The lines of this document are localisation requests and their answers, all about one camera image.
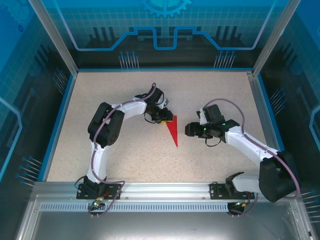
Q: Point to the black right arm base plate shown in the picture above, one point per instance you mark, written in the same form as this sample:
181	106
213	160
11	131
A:
215	191

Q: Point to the red paper sheet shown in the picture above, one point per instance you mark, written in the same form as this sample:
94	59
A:
173	130

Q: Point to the blue printed gear wall panel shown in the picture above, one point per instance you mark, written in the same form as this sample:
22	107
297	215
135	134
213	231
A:
160	20

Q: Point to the aluminium mounting rail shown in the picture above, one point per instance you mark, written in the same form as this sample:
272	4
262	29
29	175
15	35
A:
165	191

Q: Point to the blue table border strip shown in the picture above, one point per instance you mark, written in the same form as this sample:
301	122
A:
58	125
165	69
275	112

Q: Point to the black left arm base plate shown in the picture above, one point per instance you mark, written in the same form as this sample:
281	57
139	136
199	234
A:
81	193

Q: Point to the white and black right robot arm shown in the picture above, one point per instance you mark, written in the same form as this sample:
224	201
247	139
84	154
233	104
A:
277	180

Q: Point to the blue printed side panel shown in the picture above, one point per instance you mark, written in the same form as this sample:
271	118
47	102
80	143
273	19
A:
20	100
300	100

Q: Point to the aluminium frame post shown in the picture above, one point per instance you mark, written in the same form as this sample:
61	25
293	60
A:
55	37
272	37

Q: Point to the aluminium side rail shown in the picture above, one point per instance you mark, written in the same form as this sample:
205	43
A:
265	112

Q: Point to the shiny metal sheet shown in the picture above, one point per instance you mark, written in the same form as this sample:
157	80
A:
160	225

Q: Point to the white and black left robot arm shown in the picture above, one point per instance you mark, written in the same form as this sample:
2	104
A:
107	130

